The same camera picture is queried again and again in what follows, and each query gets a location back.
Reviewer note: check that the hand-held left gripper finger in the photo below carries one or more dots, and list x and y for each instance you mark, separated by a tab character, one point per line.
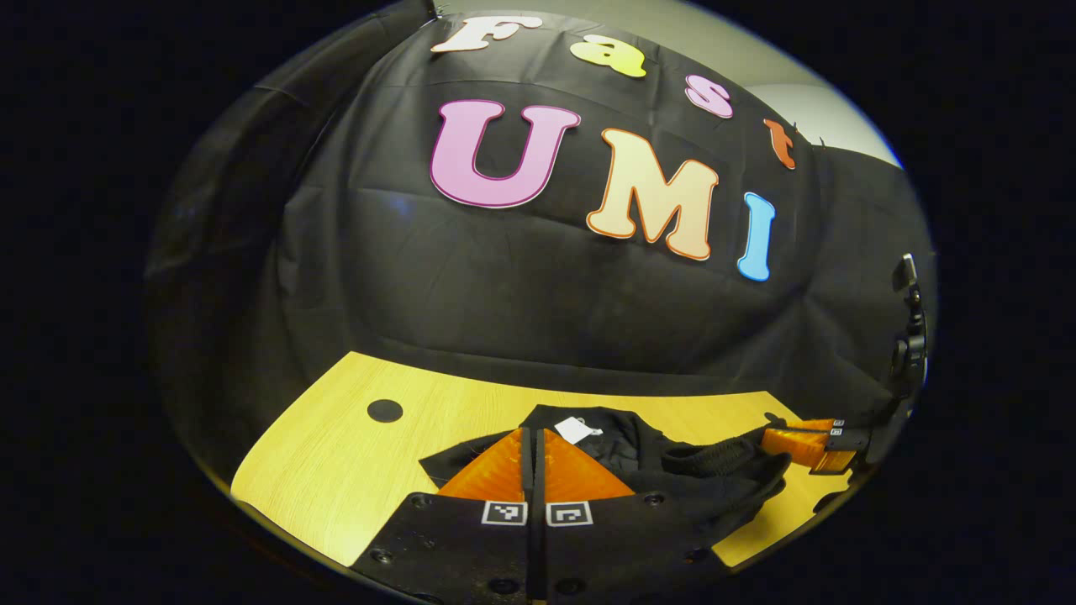
541	475
528	470

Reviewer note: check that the black backdrop cloth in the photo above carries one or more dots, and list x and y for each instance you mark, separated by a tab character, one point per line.
504	302

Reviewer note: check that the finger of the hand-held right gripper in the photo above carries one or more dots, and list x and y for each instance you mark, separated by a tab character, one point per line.
799	445
815	423

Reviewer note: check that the black jacket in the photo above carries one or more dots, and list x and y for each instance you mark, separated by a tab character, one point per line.
630	445

